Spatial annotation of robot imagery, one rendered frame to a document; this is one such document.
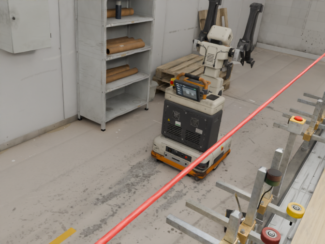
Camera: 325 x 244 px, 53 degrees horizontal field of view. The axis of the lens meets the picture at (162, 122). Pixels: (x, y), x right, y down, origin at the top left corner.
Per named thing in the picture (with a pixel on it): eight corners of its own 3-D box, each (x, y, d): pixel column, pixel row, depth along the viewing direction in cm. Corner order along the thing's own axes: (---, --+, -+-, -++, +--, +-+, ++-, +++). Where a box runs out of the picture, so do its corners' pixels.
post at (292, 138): (269, 197, 195) (289, 130, 175) (272, 192, 199) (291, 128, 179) (276, 200, 193) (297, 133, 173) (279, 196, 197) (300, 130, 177)
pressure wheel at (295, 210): (288, 231, 157) (294, 213, 152) (278, 220, 164) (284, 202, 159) (302, 229, 159) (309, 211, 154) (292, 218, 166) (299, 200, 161)
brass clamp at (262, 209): (252, 210, 165) (254, 202, 163) (261, 196, 176) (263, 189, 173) (264, 215, 162) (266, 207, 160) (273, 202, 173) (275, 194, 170)
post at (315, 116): (299, 156, 254) (317, 99, 233) (300, 154, 257) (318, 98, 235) (303, 158, 252) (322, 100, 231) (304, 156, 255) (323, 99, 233)
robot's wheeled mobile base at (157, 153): (201, 182, 313) (205, 160, 302) (149, 157, 343) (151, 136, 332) (230, 155, 363) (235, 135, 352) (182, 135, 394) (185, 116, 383)
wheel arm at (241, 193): (214, 187, 179) (215, 181, 177) (217, 184, 182) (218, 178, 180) (294, 225, 158) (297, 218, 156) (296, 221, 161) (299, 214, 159)
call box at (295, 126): (286, 131, 175) (289, 119, 171) (289, 127, 180) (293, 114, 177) (299, 136, 172) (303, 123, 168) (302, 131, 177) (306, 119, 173)
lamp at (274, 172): (254, 212, 143) (265, 172, 133) (258, 206, 147) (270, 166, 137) (267, 219, 140) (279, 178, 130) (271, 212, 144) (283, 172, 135)
